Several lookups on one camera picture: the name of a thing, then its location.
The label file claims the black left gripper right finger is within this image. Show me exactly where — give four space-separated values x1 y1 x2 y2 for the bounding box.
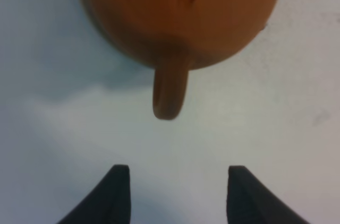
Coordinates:
226 166 307 224

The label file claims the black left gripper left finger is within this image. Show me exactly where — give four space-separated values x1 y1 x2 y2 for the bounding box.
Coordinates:
59 165 131 224

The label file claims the brown clay teapot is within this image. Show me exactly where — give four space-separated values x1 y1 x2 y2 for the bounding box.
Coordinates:
82 0 277 120

